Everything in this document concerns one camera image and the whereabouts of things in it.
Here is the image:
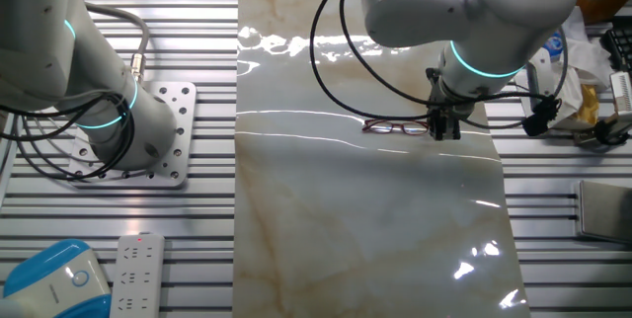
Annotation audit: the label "black keyboard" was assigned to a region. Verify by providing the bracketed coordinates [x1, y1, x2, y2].
[602, 15, 632, 73]

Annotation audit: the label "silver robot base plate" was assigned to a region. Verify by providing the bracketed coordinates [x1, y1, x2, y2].
[66, 80, 198, 190]

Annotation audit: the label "silver finned camera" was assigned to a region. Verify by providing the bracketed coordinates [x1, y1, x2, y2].
[609, 70, 632, 122]

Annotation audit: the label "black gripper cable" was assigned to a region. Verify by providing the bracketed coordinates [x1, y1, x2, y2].
[308, 0, 434, 122]
[338, 0, 554, 110]

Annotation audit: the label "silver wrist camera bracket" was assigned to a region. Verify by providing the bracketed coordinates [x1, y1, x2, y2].
[525, 48, 557, 112]

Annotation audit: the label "blue white control pendant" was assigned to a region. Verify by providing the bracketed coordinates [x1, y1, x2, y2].
[0, 238, 113, 318]

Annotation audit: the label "thick grey base cable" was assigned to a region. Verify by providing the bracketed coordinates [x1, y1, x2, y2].
[83, 2, 152, 85]

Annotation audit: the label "dark red framed glasses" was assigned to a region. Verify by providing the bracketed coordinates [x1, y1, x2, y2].
[361, 118, 431, 136]

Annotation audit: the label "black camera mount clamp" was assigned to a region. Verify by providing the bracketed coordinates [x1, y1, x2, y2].
[572, 116, 632, 149]

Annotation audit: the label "white power strip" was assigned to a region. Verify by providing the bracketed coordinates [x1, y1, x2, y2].
[109, 232, 166, 318]

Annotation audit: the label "looped black cable bundle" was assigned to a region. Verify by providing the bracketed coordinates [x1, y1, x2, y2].
[0, 89, 137, 182]

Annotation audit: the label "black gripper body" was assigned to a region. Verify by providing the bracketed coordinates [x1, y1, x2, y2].
[427, 103, 473, 129]

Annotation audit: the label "black velcro cable wrap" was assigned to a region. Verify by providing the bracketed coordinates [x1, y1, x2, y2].
[521, 94, 563, 137]

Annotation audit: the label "marble pattern mat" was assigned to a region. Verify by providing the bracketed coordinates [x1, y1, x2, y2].
[231, 0, 532, 318]

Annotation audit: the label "blue tissue pack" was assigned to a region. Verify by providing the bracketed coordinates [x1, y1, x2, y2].
[542, 31, 565, 57]

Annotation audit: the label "yellow crumpled wrapper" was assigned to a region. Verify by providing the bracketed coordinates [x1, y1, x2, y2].
[575, 83, 601, 126]

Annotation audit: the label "grey flat metal box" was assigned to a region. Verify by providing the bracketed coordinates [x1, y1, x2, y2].
[576, 179, 632, 246]

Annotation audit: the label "crumpled white tissue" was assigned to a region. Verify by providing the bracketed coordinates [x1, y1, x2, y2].
[515, 6, 613, 131]

